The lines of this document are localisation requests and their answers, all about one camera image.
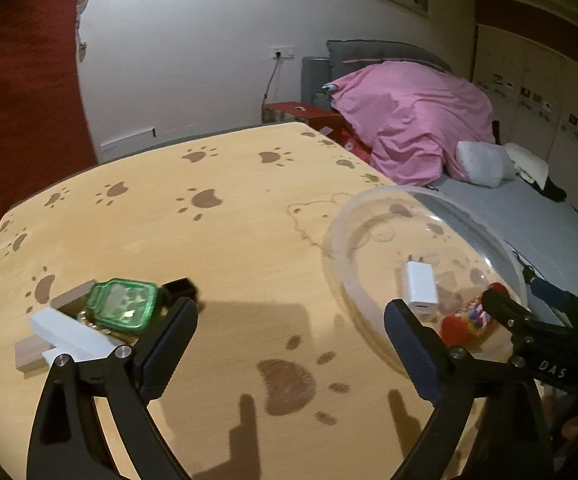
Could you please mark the white baseboard heater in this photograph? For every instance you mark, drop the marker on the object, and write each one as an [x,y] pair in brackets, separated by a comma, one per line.
[128,143]

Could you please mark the red quilt box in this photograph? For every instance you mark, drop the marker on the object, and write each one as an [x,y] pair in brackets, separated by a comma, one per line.
[323,121]

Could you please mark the pink duvet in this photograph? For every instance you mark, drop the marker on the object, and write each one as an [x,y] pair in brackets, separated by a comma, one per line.
[411,118]

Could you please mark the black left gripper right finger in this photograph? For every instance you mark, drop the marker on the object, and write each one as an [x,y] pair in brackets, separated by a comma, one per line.
[512,440]

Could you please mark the green bottle-shaped keychain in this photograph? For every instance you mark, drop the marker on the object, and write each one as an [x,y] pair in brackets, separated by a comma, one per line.
[124,306]

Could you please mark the grey-brown rectangular block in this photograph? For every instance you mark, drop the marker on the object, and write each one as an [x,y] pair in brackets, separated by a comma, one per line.
[74,294]

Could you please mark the red curtain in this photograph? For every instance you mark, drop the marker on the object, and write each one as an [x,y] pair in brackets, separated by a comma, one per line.
[44,135]

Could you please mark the wall power socket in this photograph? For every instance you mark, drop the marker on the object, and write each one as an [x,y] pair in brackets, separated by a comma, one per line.
[283,53]

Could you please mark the white pillow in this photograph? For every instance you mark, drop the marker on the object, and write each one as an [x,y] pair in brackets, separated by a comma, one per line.
[484,164]

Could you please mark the red skittles candy tube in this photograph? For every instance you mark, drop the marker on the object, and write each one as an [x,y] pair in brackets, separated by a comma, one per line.
[468,325]

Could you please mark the white usb charger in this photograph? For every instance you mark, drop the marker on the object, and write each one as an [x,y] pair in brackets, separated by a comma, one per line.
[419,288]

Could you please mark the clear plastic bowl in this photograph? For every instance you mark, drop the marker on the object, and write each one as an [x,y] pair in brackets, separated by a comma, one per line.
[419,246]

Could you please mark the white rectangular foam block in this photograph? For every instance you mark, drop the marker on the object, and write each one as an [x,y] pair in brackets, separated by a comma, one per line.
[81,342]

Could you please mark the grey bed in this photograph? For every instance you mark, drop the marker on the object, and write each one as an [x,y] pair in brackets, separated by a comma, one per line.
[543,232]

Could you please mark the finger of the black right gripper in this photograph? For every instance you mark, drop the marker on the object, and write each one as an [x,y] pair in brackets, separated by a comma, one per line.
[516,319]

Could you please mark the small black comb attachment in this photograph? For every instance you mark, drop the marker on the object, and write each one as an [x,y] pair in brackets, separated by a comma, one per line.
[174,290]

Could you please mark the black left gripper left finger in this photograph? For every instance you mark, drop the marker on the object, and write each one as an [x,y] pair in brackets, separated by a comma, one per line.
[67,441]

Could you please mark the cream wardrobe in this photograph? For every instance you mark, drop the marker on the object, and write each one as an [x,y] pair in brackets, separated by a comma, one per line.
[534,93]

